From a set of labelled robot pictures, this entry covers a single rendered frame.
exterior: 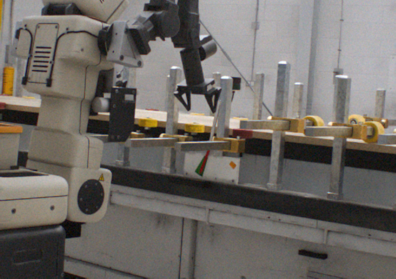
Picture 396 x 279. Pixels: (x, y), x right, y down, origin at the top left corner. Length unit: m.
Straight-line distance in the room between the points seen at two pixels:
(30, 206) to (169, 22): 0.67
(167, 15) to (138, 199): 1.29
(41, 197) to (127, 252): 1.79
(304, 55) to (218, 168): 7.81
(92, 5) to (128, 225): 1.66
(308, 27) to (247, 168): 7.65
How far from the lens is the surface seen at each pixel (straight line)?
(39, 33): 2.34
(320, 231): 2.93
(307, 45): 10.83
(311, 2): 10.87
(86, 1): 2.29
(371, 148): 2.96
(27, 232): 2.00
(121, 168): 3.38
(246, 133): 3.11
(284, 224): 2.99
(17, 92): 5.52
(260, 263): 3.34
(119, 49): 2.17
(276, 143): 2.96
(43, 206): 2.01
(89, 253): 3.93
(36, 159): 2.39
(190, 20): 2.37
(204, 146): 2.92
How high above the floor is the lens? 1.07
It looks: 3 degrees down
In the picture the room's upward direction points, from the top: 4 degrees clockwise
